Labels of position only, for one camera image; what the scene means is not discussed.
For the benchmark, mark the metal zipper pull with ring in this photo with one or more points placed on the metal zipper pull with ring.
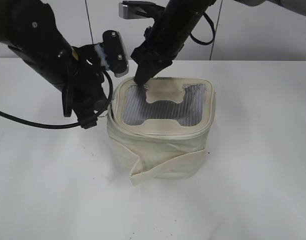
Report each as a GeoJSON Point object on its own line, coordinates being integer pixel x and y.
{"type": "Point", "coordinates": [103, 114]}

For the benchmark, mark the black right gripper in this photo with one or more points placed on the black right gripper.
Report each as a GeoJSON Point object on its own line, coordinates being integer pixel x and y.
{"type": "Point", "coordinates": [162, 43]}

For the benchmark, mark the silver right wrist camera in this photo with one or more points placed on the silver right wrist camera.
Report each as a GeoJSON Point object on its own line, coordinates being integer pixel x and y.
{"type": "Point", "coordinates": [130, 9]}

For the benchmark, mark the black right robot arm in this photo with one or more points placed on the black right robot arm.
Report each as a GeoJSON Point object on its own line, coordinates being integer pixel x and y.
{"type": "Point", "coordinates": [195, 7]}

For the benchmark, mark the cream canvas zipper bag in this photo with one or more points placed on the cream canvas zipper bag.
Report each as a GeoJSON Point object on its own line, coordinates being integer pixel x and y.
{"type": "Point", "coordinates": [160, 130]}

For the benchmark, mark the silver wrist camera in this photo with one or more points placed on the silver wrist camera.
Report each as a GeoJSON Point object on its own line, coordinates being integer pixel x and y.
{"type": "Point", "coordinates": [130, 9]}
{"type": "Point", "coordinates": [116, 56]}

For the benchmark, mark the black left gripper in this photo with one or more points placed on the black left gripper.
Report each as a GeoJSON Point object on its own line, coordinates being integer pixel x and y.
{"type": "Point", "coordinates": [83, 91]}

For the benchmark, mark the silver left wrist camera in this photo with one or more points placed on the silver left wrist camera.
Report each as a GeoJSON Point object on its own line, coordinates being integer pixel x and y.
{"type": "Point", "coordinates": [116, 56]}

